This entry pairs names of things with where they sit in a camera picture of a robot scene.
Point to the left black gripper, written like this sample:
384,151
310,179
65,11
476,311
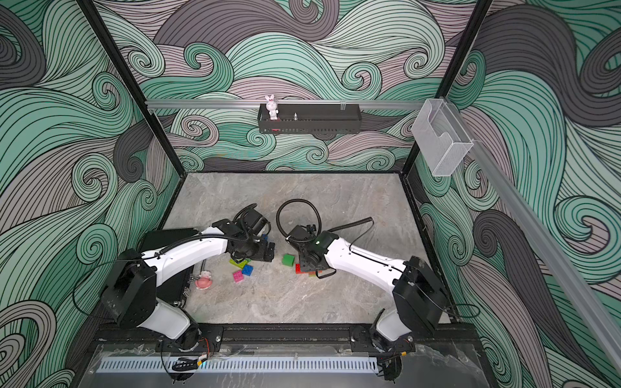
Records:
262,255

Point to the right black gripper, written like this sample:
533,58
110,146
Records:
303,263

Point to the long red lego brick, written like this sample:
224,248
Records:
298,269

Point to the pink lego brick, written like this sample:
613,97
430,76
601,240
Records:
238,276

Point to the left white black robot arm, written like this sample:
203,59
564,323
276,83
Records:
130,292

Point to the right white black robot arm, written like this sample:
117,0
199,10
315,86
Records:
419,296

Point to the lime long lego brick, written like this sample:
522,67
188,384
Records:
239,264

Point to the blue lego brick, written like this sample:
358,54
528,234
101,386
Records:
247,270

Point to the green lego brick right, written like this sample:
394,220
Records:
288,260

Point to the pink toy figure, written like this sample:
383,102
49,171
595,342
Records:
204,280

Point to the white pink bunny figurine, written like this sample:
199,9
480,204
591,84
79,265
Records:
272,107

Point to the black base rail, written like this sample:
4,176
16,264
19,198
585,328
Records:
353,337

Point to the white slotted cable duct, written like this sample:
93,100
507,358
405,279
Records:
242,365

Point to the black wall shelf tray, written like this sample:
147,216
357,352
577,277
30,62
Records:
320,119

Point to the aluminium rail back wall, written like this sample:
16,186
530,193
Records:
393,105

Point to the aluminium rail wall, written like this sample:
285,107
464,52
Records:
393,105
489,149

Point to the clear plastic wall bin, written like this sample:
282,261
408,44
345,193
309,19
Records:
441,134

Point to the aluminium rail right wall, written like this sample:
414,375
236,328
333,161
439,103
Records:
489,149

